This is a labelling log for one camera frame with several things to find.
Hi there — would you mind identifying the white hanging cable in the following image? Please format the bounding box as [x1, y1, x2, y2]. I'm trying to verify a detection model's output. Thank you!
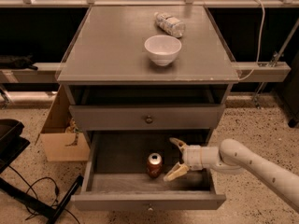
[238, 0, 265, 82]

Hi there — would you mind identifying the grey open middle drawer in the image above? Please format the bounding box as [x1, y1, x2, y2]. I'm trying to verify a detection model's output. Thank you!
[71, 130, 226, 211]

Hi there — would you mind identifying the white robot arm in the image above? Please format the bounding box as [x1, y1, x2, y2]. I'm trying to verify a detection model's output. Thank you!
[164, 137, 299, 212]

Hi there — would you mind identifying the round drawer knob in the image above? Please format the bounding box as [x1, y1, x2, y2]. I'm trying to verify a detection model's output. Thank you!
[145, 116, 153, 124]

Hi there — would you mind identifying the grey closed upper drawer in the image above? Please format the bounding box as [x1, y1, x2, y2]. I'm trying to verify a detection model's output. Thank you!
[69, 105, 225, 131]

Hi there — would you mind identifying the red coke can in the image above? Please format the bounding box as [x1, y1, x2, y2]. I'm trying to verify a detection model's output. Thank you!
[147, 153, 163, 178]

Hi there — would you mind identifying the grey wooden drawer cabinet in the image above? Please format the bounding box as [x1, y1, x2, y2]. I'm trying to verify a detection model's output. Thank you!
[55, 5, 240, 213]

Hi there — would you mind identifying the brown cardboard box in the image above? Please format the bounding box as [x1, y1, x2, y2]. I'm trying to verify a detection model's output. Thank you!
[40, 87, 90, 161]

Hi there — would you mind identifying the clear plastic water bottle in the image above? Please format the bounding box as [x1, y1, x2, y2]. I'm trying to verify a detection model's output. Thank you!
[154, 12, 185, 38]

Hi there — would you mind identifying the black floor cable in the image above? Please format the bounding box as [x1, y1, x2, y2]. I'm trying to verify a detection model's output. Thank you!
[7, 165, 81, 224]

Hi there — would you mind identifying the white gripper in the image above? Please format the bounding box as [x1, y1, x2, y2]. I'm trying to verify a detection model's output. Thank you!
[164, 137, 220, 182]

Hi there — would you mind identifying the black stand with base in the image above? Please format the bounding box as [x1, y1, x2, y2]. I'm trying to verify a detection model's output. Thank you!
[0, 119, 84, 224]

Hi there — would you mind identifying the grey metal shelf rail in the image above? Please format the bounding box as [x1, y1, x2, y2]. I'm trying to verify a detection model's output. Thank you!
[0, 62, 291, 84]

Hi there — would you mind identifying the white ceramic bowl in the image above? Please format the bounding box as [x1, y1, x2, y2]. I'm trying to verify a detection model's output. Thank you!
[144, 35, 182, 66]

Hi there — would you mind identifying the black bag on shelf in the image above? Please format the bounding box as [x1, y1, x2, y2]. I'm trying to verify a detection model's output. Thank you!
[0, 55, 38, 70]

